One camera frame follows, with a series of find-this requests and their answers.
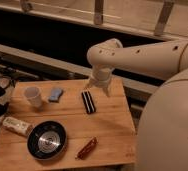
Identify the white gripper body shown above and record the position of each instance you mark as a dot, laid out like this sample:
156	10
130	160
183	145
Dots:
101	76

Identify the metal railing frame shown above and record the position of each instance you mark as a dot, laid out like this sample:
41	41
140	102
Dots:
163	19

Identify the black striped rectangular case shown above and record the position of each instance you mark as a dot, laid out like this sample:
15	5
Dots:
88	102

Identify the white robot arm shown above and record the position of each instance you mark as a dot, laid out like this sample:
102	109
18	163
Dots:
162	135

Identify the black round bowl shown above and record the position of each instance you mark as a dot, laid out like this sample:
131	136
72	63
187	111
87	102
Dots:
46	140

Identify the red-brown pocket knife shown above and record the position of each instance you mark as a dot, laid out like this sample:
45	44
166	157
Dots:
87	149

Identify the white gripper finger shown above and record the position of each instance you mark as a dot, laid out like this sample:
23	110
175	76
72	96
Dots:
107	91
89	84

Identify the white rectangular packet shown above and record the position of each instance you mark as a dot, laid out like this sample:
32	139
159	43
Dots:
18	126

